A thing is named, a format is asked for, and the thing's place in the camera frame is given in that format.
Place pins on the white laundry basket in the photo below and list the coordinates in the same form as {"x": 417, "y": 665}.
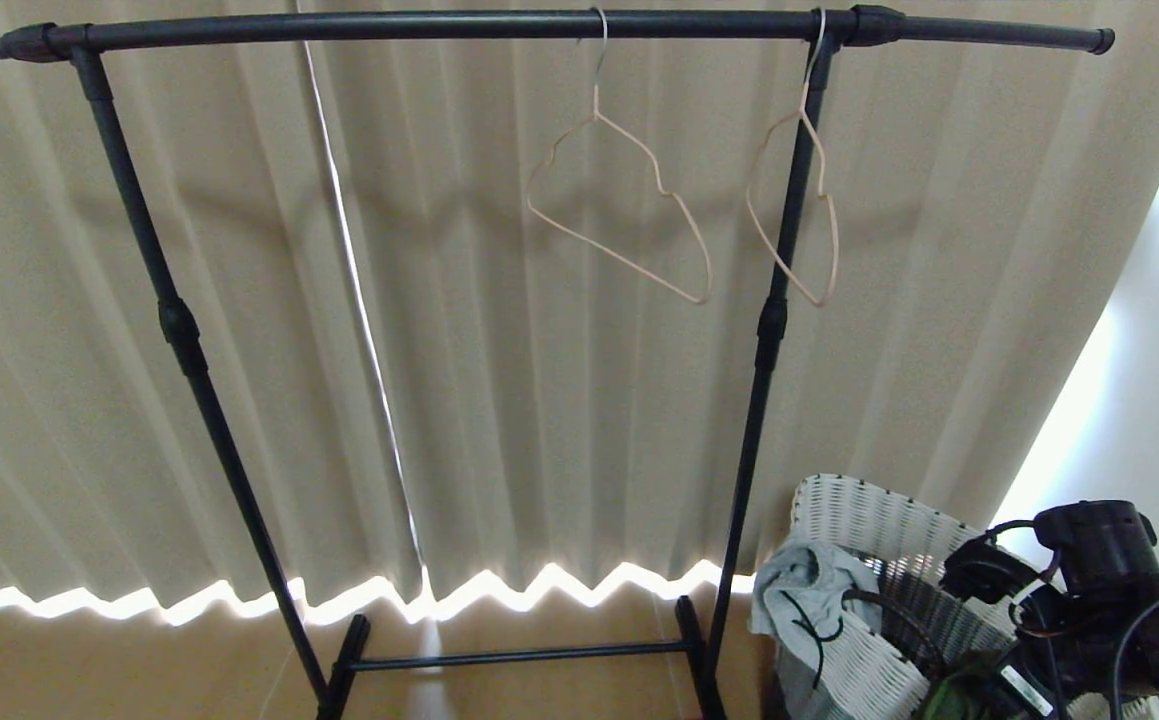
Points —
{"x": 859, "y": 510}

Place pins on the pale grey shorts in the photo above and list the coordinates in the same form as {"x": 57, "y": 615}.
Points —
{"x": 799, "y": 580}

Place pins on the pink clothes hanger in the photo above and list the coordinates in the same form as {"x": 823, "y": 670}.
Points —
{"x": 655, "y": 172}
{"x": 823, "y": 200}

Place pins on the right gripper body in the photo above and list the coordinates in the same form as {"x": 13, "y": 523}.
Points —
{"x": 1014, "y": 660}

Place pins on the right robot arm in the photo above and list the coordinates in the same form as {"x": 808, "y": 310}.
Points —
{"x": 1099, "y": 545}

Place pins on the green printed shirt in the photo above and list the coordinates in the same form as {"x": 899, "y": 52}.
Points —
{"x": 959, "y": 697}

